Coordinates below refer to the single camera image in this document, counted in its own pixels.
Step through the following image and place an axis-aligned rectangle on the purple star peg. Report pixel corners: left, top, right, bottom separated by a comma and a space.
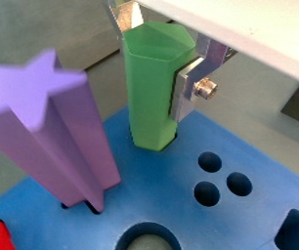
0, 49, 122, 212

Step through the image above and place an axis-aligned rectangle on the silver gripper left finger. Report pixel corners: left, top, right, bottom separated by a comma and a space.
106, 0, 144, 41

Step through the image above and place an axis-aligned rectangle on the blue shape board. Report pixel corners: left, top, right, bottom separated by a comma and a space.
0, 110, 299, 250

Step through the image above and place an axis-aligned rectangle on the green hexagon peg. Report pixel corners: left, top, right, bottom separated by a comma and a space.
124, 21, 196, 151

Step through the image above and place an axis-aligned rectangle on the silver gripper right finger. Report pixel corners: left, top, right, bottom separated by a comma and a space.
170, 34, 236, 122

